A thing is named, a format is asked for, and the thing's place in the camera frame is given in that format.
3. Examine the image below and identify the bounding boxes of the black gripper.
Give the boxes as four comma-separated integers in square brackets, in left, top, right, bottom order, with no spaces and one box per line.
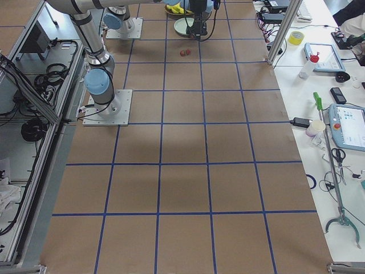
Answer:
[186,0,221,39]

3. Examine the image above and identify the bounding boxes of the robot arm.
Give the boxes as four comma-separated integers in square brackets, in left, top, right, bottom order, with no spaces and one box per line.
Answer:
[47,0,221,82]
[102,5,135,34]

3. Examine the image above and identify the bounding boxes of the light green plate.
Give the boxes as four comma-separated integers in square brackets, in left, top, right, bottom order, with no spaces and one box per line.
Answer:
[173,18,194,37]

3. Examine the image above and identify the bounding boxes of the yellow banana bunch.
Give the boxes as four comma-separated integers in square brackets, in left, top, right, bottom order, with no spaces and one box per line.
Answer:
[165,3,192,14]

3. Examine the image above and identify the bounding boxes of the brown wicker basket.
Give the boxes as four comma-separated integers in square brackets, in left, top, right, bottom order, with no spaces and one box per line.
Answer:
[164,4,194,16]

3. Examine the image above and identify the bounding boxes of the yellow tape roll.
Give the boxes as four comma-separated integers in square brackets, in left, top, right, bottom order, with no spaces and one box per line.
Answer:
[288,31,305,46]

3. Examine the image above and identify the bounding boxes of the clear bottle red cap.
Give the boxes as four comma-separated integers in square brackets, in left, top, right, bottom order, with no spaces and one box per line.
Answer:
[298,52,319,80]

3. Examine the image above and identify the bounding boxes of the teach pendant tablet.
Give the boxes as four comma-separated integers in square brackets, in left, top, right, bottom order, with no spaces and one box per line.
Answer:
[328,104,364,151]
[303,43,346,72]

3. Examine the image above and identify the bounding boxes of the black power adapter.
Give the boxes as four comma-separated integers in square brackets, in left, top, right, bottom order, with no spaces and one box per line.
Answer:
[290,117,310,128]

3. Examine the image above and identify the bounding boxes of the white paper cup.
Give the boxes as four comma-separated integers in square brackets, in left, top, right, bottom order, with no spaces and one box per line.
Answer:
[306,120,326,137]

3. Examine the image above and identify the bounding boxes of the black scissors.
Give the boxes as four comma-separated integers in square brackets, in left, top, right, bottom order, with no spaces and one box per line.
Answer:
[331,148,346,185]

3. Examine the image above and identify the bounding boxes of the reacher grabber tool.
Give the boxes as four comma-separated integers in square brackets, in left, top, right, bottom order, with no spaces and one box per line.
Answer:
[313,91,362,249]

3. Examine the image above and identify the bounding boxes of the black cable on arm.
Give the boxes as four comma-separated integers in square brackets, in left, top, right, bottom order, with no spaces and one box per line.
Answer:
[182,0,219,42]

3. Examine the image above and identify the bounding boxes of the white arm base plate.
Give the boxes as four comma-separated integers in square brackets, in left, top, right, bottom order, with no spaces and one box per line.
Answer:
[83,90,133,126]
[106,18,143,40]

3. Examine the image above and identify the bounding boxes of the aluminium frame post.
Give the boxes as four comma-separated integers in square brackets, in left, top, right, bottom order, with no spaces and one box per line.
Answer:
[267,0,302,65]

